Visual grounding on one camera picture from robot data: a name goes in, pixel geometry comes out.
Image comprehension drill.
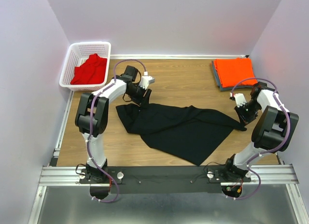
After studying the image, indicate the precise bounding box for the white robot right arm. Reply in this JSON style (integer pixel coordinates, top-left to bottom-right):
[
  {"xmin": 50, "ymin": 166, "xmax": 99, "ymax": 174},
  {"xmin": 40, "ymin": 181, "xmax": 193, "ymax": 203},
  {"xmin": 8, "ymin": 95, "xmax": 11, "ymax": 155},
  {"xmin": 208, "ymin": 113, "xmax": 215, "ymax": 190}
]
[{"xmin": 222, "ymin": 82, "xmax": 299, "ymax": 182}]

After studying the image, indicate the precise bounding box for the aluminium left side rail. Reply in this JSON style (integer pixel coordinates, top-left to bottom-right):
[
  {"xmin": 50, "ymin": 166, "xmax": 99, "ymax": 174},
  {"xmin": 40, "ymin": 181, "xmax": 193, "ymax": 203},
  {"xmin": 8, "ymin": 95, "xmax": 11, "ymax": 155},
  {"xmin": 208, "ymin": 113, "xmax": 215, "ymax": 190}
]
[{"xmin": 49, "ymin": 91, "xmax": 74, "ymax": 167}]

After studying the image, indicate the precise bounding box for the folded orange shirt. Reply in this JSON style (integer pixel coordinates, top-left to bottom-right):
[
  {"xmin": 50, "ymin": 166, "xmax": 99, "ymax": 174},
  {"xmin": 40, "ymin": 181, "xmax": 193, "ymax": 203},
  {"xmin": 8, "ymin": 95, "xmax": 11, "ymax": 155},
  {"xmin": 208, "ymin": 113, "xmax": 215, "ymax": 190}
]
[{"xmin": 213, "ymin": 58, "xmax": 255, "ymax": 88}]

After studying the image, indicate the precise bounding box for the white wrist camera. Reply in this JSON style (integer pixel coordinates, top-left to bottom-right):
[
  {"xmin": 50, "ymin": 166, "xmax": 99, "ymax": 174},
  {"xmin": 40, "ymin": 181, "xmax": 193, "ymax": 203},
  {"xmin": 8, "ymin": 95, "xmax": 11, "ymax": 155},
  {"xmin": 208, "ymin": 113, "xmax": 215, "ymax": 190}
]
[
  {"xmin": 230, "ymin": 93, "xmax": 247, "ymax": 108},
  {"xmin": 139, "ymin": 76, "xmax": 155, "ymax": 90}
]

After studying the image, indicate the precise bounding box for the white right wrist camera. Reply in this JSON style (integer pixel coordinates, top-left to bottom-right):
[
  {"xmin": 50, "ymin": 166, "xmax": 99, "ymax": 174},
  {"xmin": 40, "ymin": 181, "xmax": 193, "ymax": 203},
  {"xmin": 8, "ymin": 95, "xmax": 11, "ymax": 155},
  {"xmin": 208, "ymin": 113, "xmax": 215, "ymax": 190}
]
[{"xmin": 230, "ymin": 93, "xmax": 247, "ymax": 108}]

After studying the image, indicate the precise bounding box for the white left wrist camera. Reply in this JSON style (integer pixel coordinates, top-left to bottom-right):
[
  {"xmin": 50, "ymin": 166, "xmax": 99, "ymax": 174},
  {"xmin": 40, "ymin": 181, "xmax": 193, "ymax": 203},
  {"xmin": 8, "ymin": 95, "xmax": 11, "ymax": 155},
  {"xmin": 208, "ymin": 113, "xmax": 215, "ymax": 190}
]
[{"xmin": 139, "ymin": 76, "xmax": 155, "ymax": 90}]

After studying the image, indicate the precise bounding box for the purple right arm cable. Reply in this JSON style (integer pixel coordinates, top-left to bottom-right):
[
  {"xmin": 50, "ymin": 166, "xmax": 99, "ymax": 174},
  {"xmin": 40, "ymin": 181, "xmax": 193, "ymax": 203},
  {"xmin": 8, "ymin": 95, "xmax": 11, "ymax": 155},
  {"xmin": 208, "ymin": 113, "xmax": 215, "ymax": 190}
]
[{"xmin": 225, "ymin": 78, "xmax": 290, "ymax": 201}]

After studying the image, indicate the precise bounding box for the black t shirt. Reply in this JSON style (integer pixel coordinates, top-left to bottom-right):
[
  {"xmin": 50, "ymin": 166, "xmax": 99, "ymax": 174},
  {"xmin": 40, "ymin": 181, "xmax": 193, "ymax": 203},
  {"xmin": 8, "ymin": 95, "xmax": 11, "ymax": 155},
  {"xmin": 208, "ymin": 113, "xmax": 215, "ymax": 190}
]
[{"xmin": 116, "ymin": 103, "xmax": 247, "ymax": 166}]

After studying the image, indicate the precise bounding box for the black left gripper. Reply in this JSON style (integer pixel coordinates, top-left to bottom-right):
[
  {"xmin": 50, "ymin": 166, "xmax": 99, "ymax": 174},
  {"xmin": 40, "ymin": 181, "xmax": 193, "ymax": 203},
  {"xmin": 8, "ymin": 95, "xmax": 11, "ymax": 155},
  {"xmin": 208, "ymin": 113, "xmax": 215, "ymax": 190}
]
[{"xmin": 127, "ymin": 84, "xmax": 152, "ymax": 109}]

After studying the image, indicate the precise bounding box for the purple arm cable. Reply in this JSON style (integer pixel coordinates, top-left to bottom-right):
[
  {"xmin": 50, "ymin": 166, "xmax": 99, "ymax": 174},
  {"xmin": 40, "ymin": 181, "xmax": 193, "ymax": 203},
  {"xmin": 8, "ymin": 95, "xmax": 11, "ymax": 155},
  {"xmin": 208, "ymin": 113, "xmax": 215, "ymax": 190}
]
[
  {"xmin": 86, "ymin": 59, "xmax": 149, "ymax": 203},
  {"xmin": 225, "ymin": 78, "xmax": 290, "ymax": 201}
]

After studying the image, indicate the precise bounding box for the aluminium front rail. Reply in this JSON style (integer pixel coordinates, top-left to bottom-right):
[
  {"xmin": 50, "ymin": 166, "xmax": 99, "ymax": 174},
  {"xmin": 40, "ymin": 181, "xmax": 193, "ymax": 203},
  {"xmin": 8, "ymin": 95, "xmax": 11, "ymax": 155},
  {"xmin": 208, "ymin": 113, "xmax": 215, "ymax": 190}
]
[{"xmin": 39, "ymin": 165, "xmax": 299, "ymax": 186}]

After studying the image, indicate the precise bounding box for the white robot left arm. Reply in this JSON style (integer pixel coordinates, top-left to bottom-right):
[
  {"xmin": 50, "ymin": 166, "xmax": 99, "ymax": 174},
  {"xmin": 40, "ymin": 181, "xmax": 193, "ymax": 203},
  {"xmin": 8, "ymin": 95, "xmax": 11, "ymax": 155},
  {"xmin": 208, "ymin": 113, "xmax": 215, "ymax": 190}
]
[{"xmin": 75, "ymin": 66, "xmax": 155, "ymax": 183}]

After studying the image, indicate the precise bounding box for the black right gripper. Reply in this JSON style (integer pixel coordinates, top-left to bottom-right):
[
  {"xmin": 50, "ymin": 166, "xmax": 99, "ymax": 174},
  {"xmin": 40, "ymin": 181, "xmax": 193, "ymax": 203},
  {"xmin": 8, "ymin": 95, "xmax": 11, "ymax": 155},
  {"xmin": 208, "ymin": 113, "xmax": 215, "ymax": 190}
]
[{"xmin": 234, "ymin": 99, "xmax": 261, "ymax": 128}]

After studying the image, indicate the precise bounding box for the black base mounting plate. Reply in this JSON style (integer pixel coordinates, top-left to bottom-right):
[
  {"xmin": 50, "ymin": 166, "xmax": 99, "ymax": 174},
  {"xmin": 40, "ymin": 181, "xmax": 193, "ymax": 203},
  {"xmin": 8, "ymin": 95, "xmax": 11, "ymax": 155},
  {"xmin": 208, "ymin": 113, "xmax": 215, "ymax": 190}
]
[{"xmin": 75, "ymin": 165, "xmax": 251, "ymax": 195}]

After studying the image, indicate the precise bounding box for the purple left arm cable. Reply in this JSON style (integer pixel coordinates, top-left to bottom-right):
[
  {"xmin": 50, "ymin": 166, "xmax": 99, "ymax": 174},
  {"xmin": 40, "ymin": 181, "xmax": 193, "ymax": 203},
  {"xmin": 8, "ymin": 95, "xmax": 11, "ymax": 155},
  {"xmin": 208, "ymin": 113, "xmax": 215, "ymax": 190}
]
[{"xmin": 86, "ymin": 59, "xmax": 149, "ymax": 203}]

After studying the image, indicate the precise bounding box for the red crumpled shirt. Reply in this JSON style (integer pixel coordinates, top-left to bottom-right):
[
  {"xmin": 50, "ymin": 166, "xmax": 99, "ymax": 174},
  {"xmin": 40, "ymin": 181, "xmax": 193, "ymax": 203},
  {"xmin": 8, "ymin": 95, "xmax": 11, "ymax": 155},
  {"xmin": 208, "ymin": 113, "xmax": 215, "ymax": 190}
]
[{"xmin": 70, "ymin": 54, "xmax": 107, "ymax": 85}]

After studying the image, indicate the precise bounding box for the white plastic laundry basket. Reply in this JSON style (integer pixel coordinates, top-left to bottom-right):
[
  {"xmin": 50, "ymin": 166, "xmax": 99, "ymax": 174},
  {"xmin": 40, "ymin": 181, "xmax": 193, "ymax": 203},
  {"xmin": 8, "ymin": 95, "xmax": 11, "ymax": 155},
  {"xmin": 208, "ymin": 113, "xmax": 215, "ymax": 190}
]
[{"xmin": 59, "ymin": 41, "xmax": 111, "ymax": 91}]

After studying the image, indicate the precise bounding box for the aluminium rail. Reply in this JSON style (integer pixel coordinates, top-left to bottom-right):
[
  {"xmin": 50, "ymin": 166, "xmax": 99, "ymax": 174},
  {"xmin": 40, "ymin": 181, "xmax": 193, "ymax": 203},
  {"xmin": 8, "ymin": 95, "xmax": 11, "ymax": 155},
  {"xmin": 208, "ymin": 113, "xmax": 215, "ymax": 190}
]
[
  {"xmin": 39, "ymin": 165, "xmax": 299, "ymax": 186},
  {"xmin": 49, "ymin": 91, "xmax": 74, "ymax": 167}
]

